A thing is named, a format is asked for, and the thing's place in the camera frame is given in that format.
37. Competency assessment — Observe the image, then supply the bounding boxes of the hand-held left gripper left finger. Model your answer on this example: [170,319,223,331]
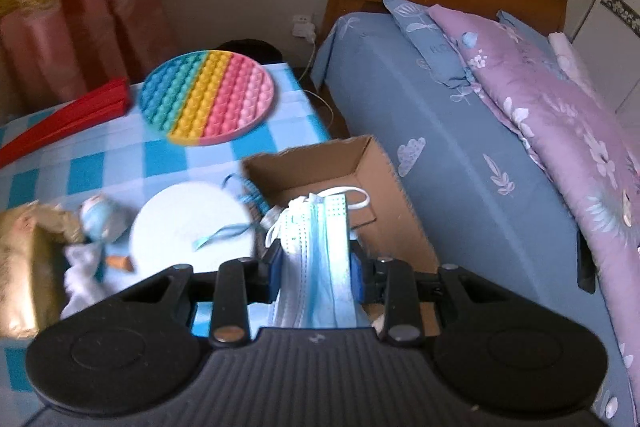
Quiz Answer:
[117,244,284,349]

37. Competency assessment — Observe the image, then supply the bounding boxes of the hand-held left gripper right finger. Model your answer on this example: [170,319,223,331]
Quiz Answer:
[349,243,511,344]

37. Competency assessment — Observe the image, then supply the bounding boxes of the blue face mask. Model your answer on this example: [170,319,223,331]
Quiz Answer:
[265,187,371,331]

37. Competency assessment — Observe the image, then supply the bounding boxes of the cardboard box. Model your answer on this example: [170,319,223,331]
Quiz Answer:
[241,134,441,338]

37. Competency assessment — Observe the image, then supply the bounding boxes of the blue ribbon strap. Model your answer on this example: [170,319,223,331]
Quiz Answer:
[192,173,274,252]

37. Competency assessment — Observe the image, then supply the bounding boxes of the orange foam plug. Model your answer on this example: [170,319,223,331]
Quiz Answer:
[105,255,134,274]

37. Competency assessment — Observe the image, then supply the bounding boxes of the blue round soft toy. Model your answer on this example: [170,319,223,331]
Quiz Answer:
[79,196,129,241]

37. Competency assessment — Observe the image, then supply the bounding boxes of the white soft cloth toy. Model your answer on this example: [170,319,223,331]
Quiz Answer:
[60,232,136,318]

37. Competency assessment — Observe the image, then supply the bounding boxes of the clear jar with white lid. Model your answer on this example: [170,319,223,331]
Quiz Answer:
[129,181,274,278]

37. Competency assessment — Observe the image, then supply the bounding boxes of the rainbow pop bubble toy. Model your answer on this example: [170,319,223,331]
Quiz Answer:
[139,50,276,147]

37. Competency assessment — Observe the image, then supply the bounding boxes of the black round object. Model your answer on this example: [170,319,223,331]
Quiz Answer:
[216,39,284,66]

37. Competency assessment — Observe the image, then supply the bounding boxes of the blue leaf print pillow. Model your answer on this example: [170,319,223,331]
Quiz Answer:
[382,0,481,90]

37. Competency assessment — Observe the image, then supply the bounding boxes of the purple floral quilt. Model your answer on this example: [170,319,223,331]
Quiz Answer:
[429,4,640,324]

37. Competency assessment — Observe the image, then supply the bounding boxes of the gold tissue pack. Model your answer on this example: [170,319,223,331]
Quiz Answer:
[0,202,84,341]

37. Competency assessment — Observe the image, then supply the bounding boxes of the red folding fan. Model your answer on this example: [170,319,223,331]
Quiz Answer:
[0,77,132,168]

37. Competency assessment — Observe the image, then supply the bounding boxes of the white pillow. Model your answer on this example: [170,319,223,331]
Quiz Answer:
[548,32,596,93]

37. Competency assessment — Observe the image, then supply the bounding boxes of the pink curtain with gold band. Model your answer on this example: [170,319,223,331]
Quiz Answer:
[0,0,182,108]

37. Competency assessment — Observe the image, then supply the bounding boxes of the white cable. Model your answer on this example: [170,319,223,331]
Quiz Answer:
[299,38,337,128]

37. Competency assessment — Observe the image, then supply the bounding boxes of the white wall socket with plug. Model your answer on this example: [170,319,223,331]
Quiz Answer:
[291,13,317,43]

